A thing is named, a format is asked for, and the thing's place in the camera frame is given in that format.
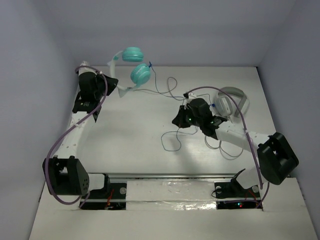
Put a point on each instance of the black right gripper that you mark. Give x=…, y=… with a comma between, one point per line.
x=179, y=120

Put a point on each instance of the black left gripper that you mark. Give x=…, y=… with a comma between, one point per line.
x=104, y=81

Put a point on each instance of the teal white cat-ear headphones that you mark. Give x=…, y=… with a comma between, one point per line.
x=139, y=75

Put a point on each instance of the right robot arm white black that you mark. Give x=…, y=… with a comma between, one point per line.
x=273, y=156

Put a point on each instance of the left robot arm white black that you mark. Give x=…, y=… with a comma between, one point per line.
x=64, y=173

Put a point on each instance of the grey white headphones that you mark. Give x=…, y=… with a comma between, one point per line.
x=231, y=101

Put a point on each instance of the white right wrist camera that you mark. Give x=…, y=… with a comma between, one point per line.
x=188, y=97

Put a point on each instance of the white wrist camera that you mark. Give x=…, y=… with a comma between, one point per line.
x=188, y=97
x=86, y=67

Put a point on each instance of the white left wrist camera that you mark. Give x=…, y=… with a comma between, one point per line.
x=86, y=67

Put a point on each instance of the aluminium rail frame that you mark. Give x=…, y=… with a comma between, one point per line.
x=170, y=176

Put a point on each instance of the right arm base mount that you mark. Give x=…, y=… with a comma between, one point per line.
x=242, y=191

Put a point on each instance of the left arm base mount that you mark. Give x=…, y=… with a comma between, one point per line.
x=104, y=194

